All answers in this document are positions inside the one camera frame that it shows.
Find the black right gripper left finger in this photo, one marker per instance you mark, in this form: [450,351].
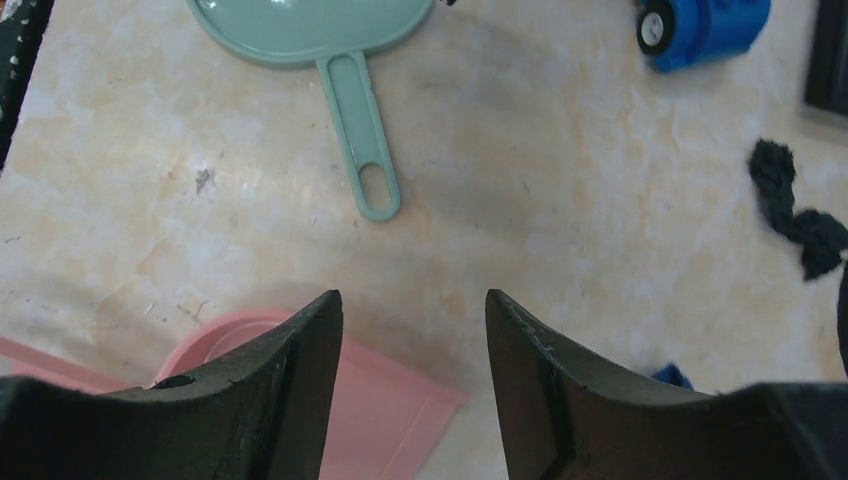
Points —
[260,411]

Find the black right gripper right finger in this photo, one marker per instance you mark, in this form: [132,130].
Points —
[566,412]

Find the pink dustpan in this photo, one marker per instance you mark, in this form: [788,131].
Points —
[384,420]

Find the small black paper scrap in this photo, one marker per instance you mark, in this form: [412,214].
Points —
[821,237]

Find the blue toy car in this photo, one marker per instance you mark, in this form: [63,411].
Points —
[678,34]

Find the black white chessboard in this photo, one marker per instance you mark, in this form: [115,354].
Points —
[826,81]

